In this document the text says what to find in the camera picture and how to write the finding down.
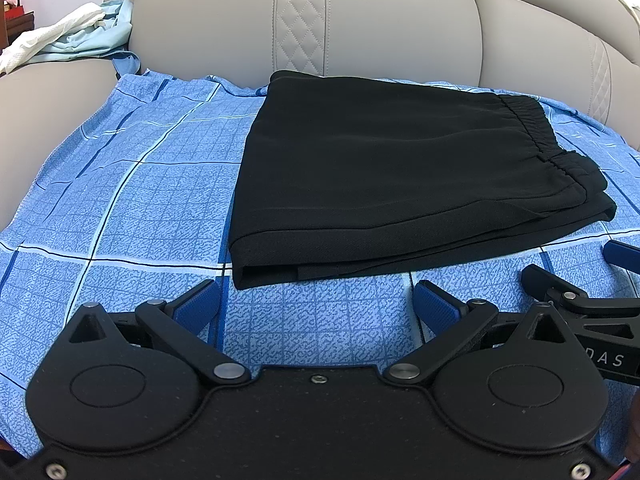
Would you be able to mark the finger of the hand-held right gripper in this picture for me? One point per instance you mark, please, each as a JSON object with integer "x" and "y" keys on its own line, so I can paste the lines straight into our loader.
{"x": 537, "y": 277}
{"x": 622, "y": 252}

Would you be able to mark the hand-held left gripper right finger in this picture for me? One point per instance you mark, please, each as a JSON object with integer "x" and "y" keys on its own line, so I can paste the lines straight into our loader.
{"x": 440, "y": 307}

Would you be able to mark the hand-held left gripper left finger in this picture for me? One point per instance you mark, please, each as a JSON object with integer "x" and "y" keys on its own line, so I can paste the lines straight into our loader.
{"x": 195, "y": 310}

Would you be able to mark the black pants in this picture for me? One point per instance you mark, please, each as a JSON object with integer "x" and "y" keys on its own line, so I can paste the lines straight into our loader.
{"x": 390, "y": 175}

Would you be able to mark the blue checked bed sheet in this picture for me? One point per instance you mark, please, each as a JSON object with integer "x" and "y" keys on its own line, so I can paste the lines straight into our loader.
{"x": 150, "y": 200}

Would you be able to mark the beige leather sofa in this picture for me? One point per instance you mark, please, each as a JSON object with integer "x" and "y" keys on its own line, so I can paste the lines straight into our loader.
{"x": 390, "y": 20}

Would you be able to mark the light blue cloth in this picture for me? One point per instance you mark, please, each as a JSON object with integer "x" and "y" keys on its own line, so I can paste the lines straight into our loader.
{"x": 95, "y": 35}

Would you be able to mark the white cloth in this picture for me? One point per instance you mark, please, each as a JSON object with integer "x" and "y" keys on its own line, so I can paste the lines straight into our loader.
{"x": 45, "y": 37}

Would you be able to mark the dark wooden cabinet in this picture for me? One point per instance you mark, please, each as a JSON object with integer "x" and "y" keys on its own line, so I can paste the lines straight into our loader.
{"x": 17, "y": 30}

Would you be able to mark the red box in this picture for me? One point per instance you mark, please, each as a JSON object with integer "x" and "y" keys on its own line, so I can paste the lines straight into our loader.
{"x": 12, "y": 9}

